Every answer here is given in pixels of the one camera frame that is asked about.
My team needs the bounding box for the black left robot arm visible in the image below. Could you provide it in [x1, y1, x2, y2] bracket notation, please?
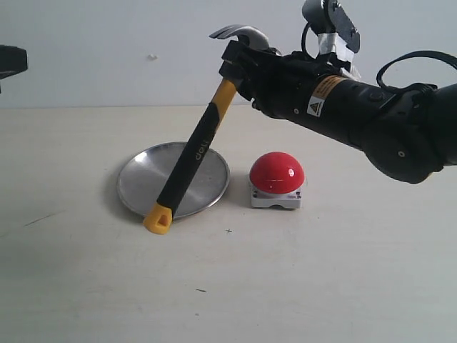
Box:
[0, 45, 29, 80]

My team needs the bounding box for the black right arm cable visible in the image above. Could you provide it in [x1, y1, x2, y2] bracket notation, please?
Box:
[376, 50, 457, 90]

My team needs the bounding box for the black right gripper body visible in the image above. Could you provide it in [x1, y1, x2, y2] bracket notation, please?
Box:
[237, 48, 334, 120]

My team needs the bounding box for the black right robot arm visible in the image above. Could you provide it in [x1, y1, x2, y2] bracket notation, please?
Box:
[220, 41, 456, 184]

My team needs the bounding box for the round steel plate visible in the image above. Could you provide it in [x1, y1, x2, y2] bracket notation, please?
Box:
[116, 141, 230, 219]

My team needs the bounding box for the right wrist camera with tape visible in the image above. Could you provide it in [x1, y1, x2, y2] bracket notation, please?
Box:
[301, 0, 361, 81]

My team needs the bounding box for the red dome push button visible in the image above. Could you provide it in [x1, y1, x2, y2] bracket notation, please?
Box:
[248, 151, 306, 210]

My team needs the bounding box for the yellow black claw hammer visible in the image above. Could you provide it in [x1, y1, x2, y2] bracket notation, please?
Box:
[142, 24, 271, 237]

